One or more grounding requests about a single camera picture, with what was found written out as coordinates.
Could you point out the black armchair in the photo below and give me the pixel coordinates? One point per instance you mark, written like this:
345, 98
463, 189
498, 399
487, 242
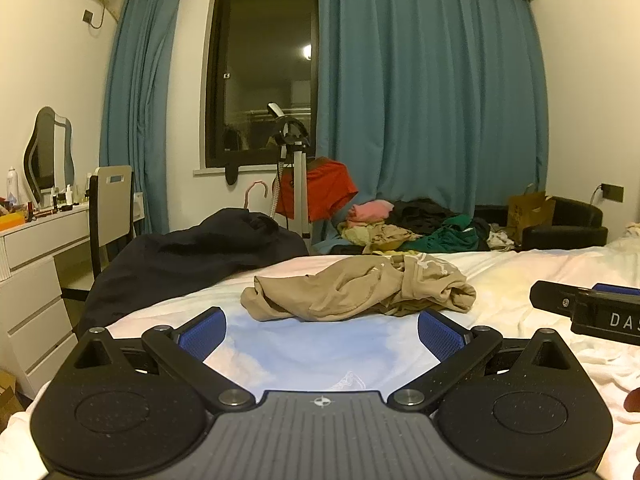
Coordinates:
575, 215

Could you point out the white spray bottle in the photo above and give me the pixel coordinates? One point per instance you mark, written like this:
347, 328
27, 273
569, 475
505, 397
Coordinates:
12, 187

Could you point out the pale yellow garment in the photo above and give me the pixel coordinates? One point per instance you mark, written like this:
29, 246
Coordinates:
380, 235

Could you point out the black wall socket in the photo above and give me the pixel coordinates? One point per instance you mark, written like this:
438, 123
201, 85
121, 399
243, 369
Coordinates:
612, 192

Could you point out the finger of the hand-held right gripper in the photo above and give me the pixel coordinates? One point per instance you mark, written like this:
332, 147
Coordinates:
552, 297

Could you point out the red garment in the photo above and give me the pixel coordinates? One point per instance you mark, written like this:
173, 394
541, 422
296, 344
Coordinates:
325, 185

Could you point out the garment steamer stand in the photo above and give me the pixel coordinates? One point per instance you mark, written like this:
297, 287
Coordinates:
300, 185

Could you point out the narrow blue curtain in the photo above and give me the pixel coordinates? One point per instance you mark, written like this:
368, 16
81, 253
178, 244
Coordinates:
140, 110

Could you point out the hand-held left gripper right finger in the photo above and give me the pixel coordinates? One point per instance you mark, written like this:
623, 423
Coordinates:
440, 334

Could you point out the pastel bed sheet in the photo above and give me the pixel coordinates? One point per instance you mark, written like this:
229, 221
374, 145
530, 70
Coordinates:
510, 280

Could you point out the white and black chair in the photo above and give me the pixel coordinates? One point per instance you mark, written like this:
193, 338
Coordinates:
112, 205

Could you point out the beige shirt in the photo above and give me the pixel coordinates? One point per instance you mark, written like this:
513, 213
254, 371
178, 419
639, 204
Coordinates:
350, 285

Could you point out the orange box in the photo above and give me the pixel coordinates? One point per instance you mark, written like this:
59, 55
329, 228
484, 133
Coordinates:
12, 221

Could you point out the white patterned cloth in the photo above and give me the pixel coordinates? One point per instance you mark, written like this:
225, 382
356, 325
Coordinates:
500, 240

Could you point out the green garment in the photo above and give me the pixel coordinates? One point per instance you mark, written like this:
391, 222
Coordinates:
450, 240

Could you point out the black garment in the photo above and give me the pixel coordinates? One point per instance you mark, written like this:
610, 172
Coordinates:
425, 212

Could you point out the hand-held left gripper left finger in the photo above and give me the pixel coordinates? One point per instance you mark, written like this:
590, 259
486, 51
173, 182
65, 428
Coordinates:
202, 334

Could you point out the dark window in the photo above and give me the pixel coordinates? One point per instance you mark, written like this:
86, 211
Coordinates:
260, 60

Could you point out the cardboard box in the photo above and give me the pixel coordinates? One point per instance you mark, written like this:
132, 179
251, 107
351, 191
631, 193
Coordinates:
9, 400

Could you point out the brown paper bag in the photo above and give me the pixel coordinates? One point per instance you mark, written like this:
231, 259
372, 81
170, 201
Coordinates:
530, 212

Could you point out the white dresser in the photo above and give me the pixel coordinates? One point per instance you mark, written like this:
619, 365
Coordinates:
35, 300

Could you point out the pink garment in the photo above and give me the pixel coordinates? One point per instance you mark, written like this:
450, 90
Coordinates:
367, 212

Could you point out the wide blue curtain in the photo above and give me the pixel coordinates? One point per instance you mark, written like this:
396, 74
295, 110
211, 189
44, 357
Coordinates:
425, 85

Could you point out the pink hanger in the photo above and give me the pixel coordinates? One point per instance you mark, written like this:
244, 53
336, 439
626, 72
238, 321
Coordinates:
260, 184

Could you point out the dark navy garment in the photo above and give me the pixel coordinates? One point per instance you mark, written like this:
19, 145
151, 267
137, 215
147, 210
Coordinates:
190, 255

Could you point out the black oval object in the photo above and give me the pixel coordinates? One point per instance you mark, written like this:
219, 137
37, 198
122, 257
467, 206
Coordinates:
231, 174

